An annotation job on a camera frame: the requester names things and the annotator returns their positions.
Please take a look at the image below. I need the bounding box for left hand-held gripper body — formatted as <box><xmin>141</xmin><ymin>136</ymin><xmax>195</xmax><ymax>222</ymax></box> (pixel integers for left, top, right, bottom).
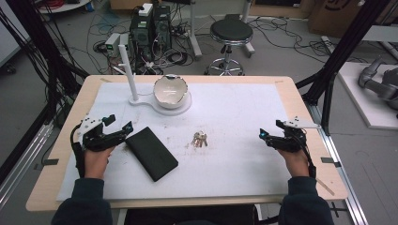
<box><xmin>76</xmin><ymin>113</ymin><xmax>115</xmax><ymax>154</ymax></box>

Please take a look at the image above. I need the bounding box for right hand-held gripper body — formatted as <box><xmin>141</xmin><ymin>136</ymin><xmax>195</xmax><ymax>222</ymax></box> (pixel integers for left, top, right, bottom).
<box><xmin>279</xmin><ymin>115</ymin><xmax>322</xmax><ymax>154</ymax></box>

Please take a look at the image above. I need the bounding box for person's right hand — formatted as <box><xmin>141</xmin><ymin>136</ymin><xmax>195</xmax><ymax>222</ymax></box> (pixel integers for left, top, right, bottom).
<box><xmin>276</xmin><ymin>147</ymin><xmax>311</xmax><ymax>179</ymax></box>

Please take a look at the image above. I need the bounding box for person's left hand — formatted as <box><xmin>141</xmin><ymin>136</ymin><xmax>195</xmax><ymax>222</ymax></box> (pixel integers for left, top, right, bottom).
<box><xmin>83</xmin><ymin>144</ymin><xmax>116</xmax><ymax>180</ymax></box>

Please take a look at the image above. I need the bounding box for black wallet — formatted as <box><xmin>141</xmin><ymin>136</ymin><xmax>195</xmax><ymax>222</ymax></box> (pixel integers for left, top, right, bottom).
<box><xmin>124</xmin><ymin>126</ymin><xmax>179</xmax><ymax>183</ymax></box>

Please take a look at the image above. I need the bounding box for black tape strip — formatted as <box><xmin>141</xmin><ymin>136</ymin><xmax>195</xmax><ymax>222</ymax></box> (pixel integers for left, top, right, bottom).
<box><xmin>41</xmin><ymin>157</ymin><xmax>60</xmax><ymax>167</ymax></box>
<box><xmin>320</xmin><ymin>157</ymin><xmax>343</xmax><ymax>169</ymax></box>

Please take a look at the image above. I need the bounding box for white table mat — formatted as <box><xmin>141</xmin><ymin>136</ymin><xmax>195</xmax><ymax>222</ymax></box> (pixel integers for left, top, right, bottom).
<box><xmin>55</xmin><ymin>81</ymin><xmax>293</xmax><ymax>202</ymax></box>

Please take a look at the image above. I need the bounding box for white eggshell-shaped bowl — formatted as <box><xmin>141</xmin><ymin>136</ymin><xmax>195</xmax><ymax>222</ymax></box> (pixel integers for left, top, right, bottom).
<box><xmin>152</xmin><ymin>73</ymin><xmax>190</xmax><ymax>111</ymax></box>

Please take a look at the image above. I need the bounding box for bunch of keys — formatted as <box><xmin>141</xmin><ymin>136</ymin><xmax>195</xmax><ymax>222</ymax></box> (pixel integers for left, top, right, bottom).
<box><xmin>191</xmin><ymin>130</ymin><xmax>209</xmax><ymax>149</ymax></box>

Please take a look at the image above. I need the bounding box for small grey device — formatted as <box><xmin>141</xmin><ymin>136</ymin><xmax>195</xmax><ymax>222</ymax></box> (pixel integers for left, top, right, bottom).
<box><xmin>104</xmin><ymin>32</ymin><xmax>130</xmax><ymax>54</ymax></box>

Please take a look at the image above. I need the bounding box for white floor board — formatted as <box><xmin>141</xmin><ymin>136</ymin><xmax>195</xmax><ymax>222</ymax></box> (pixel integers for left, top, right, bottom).
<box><xmin>337</xmin><ymin>61</ymin><xmax>398</xmax><ymax>130</ymax></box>

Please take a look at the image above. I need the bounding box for black computer tower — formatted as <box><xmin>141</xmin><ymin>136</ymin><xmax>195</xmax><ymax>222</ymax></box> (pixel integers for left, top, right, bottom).
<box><xmin>152</xmin><ymin>5</ymin><xmax>173</xmax><ymax>54</ymax></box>
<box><xmin>129</xmin><ymin>12</ymin><xmax>155</xmax><ymax>65</ymax></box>

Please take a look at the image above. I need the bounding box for white desk leg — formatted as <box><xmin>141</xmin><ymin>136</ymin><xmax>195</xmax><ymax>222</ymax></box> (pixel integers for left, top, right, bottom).
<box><xmin>241</xmin><ymin>0</ymin><xmax>256</xmax><ymax>58</ymax></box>
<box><xmin>187</xmin><ymin>0</ymin><xmax>204</xmax><ymax>60</ymax></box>

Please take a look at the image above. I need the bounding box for black round stool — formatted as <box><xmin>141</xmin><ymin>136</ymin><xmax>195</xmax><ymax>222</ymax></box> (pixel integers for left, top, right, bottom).
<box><xmin>204</xmin><ymin>18</ymin><xmax>254</xmax><ymax>77</ymax></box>

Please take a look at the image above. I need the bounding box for white box on computer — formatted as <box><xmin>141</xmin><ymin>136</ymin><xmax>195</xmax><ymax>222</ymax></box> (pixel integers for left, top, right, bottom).
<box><xmin>138</xmin><ymin>2</ymin><xmax>154</xmax><ymax>18</ymax></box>

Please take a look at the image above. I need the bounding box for brown cardboard box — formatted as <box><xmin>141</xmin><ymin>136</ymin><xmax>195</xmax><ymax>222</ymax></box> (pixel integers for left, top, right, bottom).
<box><xmin>307</xmin><ymin>0</ymin><xmax>371</xmax><ymax>39</ymax></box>

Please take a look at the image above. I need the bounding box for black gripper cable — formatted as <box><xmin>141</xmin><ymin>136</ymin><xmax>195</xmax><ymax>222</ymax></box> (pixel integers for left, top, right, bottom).
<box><xmin>69</xmin><ymin>123</ymin><xmax>86</xmax><ymax>179</ymax></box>
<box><xmin>298</xmin><ymin>133</ymin><xmax>317</xmax><ymax>180</ymax></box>

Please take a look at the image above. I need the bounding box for white stand with post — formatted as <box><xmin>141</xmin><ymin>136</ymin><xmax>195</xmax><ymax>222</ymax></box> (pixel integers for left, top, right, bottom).
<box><xmin>112</xmin><ymin>43</ymin><xmax>193</xmax><ymax>117</ymax></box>

